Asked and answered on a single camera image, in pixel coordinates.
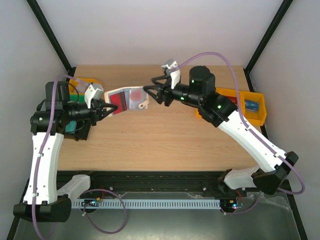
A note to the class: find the right black frame post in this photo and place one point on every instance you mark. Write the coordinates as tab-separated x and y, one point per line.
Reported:
276	20

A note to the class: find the black frame post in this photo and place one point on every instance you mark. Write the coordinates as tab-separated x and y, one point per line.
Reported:
276	20
43	22

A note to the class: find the left black frame post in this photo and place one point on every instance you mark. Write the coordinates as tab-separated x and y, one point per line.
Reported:
43	22

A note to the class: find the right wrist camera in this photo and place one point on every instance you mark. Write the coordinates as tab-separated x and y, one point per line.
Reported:
171	69

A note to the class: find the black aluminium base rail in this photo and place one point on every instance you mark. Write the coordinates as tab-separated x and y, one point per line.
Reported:
203	182

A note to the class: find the yellow bin with red cards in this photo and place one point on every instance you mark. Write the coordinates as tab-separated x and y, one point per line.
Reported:
232	95

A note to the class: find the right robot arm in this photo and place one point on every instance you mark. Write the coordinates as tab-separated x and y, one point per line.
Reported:
274	164

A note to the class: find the red credit card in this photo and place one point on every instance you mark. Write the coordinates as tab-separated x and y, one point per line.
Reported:
118	99

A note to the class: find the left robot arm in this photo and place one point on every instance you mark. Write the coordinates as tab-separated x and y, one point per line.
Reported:
42	201

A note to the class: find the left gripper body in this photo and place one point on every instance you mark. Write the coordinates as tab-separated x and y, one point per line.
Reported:
95	111

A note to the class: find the green bin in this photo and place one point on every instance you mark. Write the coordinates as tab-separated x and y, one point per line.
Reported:
77	98

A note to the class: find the yellow bin with blue cards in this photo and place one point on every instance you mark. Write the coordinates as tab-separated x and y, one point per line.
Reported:
258	118

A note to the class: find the white card holder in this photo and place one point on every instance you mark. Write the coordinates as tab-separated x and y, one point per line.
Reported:
137	99

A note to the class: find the yellow bin with black cards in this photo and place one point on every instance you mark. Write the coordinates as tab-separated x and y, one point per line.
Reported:
201	113

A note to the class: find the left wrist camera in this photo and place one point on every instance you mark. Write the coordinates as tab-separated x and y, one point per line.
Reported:
93	92

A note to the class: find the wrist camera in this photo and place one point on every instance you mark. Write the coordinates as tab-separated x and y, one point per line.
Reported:
171	69
93	92

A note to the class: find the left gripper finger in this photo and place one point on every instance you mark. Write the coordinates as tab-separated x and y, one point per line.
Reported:
106	112
104	104

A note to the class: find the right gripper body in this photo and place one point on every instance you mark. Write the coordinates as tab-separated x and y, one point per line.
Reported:
164	92

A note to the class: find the teal holder in black bin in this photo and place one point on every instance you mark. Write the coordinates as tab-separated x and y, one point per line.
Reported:
71	127

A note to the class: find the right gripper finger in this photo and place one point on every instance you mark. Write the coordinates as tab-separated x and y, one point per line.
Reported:
155	92
156	80

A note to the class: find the white slotted cable duct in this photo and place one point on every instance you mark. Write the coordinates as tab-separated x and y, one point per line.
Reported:
155	204

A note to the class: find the grey holder in yellow bin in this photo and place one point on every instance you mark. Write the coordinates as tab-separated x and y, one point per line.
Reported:
81	88

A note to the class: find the red card stack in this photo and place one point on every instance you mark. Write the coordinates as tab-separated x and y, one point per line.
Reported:
233	99

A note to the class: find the blue card stack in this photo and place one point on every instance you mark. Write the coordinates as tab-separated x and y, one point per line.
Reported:
251	106

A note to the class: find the yellow bin far left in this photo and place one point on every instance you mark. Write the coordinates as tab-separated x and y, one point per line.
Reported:
81	80

